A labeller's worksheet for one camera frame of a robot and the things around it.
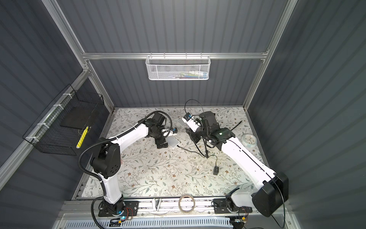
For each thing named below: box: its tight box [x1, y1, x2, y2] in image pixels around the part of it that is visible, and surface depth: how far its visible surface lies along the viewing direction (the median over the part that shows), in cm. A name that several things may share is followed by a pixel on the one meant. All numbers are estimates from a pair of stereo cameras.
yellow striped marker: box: [75, 125, 90, 149], surface depth 71 cm
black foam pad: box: [59, 106, 95, 130], surface depth 76 cm
